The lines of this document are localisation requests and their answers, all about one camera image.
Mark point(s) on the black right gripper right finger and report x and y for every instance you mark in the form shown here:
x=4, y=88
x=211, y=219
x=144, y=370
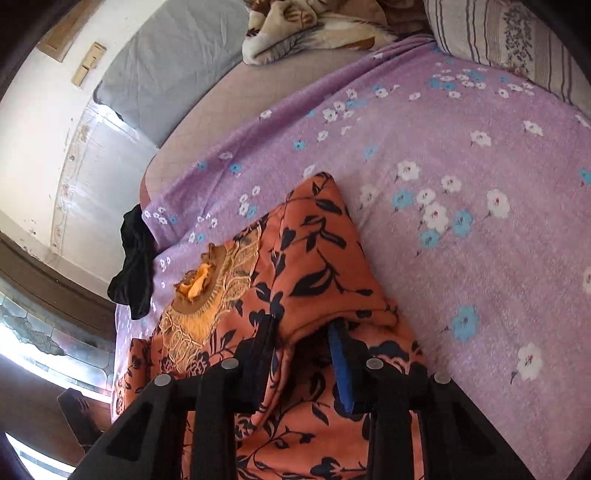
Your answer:
x=418, y=417

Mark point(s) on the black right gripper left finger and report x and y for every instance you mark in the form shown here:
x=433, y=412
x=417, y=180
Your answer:
x=146, y=441

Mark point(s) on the orange black floral garment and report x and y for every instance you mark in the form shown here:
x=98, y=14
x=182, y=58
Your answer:
x=273, y=291

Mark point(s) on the stained glass wooden door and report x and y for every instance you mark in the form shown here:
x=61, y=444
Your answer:
x=55, y=336

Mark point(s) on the black small garment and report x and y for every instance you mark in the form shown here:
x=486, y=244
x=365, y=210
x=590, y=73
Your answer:
x=132, y=286

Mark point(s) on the purple floral bed sheet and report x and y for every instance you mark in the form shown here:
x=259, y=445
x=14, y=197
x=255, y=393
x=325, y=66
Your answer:
x=470, y=191

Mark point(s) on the pink quilted mattress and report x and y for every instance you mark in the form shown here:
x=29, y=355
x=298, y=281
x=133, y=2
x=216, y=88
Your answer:
x=239, y=97

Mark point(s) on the grey pillow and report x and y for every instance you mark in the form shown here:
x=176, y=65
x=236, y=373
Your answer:
x=171, y=62

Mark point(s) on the striped floral pillow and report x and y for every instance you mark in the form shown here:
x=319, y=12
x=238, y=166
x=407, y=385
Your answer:
x=508, y=35

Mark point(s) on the beige floral crumpled blanket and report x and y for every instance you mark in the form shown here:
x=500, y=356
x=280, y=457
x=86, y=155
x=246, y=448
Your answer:
x=278, y=29

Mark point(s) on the beige wall switch plate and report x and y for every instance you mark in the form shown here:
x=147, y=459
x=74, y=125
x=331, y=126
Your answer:
x=89, y=62

